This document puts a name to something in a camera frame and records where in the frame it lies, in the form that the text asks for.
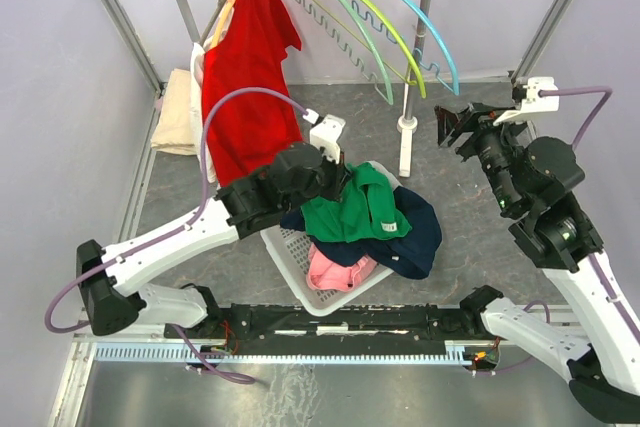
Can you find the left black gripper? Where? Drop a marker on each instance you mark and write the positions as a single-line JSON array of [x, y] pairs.
[[339, 174]]

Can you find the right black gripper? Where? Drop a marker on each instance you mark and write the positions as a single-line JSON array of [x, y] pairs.
[[478, 118]]

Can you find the green t shirt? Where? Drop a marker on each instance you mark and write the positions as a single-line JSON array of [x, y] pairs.
[[366, 209]]

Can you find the red t shirt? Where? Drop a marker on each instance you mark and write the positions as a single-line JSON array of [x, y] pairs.
[[250, 129]]

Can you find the pink t shirt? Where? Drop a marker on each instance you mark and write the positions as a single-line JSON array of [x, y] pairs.
[[324, 274]]

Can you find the navy blue t shirt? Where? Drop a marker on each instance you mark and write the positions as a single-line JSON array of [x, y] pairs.
[[411, 256]]

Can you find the teal blue hanger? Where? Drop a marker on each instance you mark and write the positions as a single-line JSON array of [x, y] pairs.
[[430, 32]]

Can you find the orange hanger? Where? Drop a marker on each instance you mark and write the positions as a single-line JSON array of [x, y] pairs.
[[222, 22]]

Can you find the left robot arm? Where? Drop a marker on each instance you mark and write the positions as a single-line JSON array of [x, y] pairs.
[[115, 282]]

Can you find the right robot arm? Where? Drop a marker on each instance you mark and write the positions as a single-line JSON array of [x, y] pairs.
[[533, 186]]

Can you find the white t shirt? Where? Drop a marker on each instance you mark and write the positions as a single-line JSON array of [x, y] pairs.
[[200, 47]]

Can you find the white plastic basket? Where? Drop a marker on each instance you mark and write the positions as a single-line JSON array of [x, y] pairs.
[[289, 250]]

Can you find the folded beige cloth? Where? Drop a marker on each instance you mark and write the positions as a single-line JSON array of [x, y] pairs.
[[173, 133]]

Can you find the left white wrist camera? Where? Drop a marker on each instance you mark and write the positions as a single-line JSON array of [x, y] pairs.
[[325, 133]]

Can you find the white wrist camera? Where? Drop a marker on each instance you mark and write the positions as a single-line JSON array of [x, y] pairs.
[[537, 96], [325, 133]]

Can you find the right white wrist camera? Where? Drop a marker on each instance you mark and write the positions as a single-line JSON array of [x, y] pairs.
[[537, 96]]

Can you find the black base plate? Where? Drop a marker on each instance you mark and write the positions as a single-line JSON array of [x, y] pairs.
[[273, 329]]

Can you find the light blue cable duct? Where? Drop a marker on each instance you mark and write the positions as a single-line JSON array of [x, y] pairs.
[[453, 355]]

